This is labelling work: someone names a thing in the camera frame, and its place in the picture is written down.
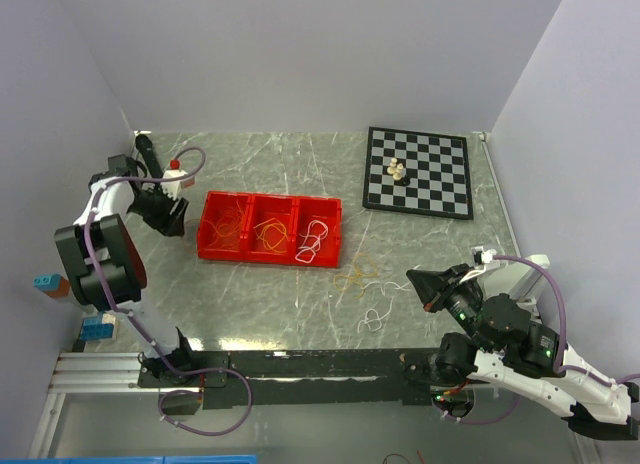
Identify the aluminium rail frame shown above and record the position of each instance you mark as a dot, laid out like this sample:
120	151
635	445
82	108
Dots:
101	373

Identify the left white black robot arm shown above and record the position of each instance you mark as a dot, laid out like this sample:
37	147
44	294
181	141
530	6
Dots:
104	268

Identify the cream chess piece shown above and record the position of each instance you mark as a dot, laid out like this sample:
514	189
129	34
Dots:
398	174
394	163

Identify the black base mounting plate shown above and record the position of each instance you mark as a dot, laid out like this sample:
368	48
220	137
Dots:
409	376

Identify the blue plastic bin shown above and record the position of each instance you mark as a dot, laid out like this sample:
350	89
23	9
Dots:
206	459

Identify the black microphone orange end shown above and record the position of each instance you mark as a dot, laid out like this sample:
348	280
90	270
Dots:
145	148

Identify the black grey chessboard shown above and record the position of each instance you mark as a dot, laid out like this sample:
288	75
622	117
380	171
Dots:
437	166

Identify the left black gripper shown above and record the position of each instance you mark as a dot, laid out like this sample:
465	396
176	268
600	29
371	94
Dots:
170	225

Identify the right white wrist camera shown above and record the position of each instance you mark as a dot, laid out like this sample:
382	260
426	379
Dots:
484	259

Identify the blue brown toy block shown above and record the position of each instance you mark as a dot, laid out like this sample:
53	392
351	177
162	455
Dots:
54	286

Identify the white grey stand device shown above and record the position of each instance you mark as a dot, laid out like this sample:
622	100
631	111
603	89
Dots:
521	282

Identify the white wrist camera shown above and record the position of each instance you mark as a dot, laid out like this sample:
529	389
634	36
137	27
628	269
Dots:
175	179
484	259

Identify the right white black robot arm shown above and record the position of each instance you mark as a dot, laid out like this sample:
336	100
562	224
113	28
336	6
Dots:
501	344

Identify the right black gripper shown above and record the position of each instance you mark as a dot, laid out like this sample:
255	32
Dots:
433	287

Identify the blue white toy blocks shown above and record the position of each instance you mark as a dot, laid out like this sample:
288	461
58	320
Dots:
98	327

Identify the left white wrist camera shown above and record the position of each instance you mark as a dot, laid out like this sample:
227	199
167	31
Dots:
175	179

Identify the red three-compartment tray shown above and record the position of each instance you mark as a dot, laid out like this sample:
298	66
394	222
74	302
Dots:
270	229

